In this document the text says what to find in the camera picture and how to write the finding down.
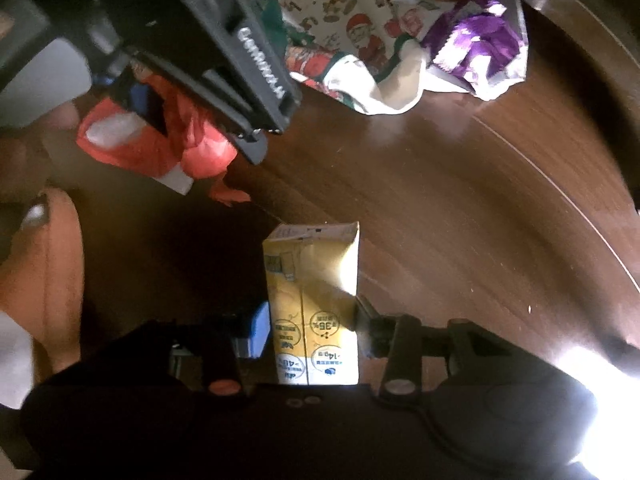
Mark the purple and white snack wrapper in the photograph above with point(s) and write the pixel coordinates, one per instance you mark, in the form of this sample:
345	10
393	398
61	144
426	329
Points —
475	45

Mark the red snack wrapper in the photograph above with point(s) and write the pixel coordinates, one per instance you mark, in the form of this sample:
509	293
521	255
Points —
180	155

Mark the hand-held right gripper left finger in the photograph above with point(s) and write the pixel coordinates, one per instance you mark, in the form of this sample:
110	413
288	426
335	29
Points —
255	330

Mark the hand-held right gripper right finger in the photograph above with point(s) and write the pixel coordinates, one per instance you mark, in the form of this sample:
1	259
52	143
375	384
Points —
369	327

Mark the person's left hand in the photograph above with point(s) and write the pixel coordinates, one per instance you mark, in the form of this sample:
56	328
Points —
50	280

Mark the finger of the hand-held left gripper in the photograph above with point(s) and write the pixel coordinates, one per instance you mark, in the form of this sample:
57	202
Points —
147	105
252	147

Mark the Christmas print cloth bag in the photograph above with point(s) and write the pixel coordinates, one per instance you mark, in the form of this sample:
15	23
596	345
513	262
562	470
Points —
345	35

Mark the yellow drink carton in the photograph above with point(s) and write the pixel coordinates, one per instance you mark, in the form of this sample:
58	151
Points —
312	305

